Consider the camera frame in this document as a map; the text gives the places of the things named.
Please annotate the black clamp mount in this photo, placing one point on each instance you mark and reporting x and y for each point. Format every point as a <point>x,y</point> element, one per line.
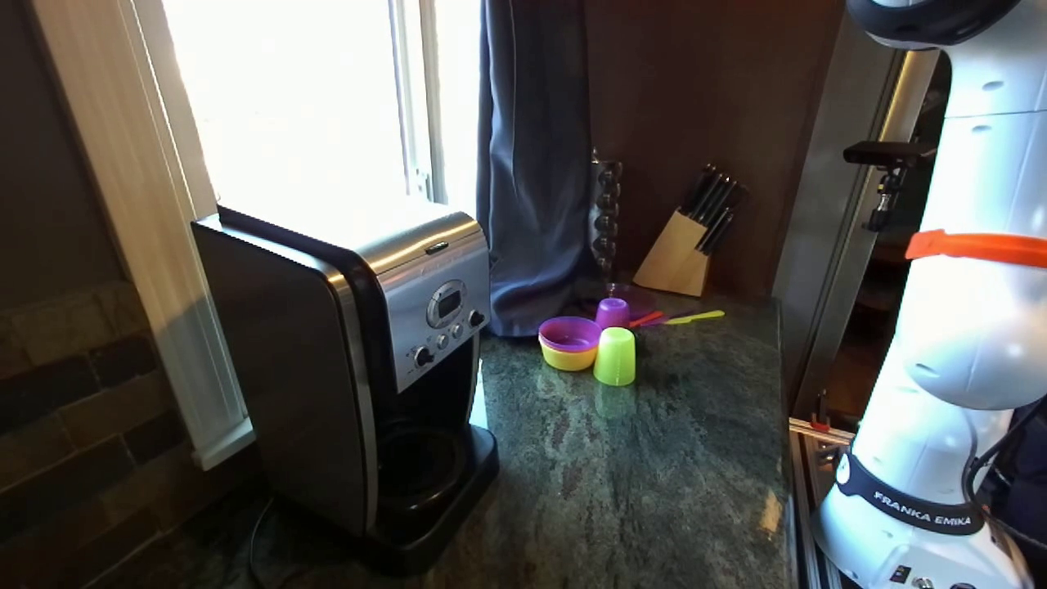
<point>888,175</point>

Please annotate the wooden knife block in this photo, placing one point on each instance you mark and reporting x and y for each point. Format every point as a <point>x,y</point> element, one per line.
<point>672,258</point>

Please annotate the yellow plastic bowl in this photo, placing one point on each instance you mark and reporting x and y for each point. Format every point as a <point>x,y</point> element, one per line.
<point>569,362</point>

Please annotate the yellow plastic utensil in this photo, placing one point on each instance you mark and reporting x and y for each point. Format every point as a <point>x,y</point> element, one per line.
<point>698,318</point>

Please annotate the orange plastic utensil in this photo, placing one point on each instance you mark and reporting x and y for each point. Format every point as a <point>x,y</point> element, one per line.
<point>646,323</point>

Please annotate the dark fabric curtain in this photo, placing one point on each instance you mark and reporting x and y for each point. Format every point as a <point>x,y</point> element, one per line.
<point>536,164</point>

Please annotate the magenta plastic cup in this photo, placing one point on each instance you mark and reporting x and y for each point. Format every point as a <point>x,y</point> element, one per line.
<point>612,313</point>

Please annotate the yellow plastic cup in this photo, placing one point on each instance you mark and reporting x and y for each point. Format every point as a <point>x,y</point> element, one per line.
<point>617,359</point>

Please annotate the grey metal cabinet side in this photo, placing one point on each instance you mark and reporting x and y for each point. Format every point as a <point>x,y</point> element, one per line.
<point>828,216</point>

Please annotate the magenta plastic bowl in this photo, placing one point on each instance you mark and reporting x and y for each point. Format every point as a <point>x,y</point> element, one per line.
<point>569,330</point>

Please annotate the metal spice rack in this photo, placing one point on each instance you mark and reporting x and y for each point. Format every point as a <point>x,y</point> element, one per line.
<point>608,207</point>

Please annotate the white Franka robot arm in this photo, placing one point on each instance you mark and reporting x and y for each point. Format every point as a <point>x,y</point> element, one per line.
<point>959,348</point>

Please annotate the light wooden trim strip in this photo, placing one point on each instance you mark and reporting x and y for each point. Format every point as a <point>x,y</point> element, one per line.
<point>143,216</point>

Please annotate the silver black coffee maker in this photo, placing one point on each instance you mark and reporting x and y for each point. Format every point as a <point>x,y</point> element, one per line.
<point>329,362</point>

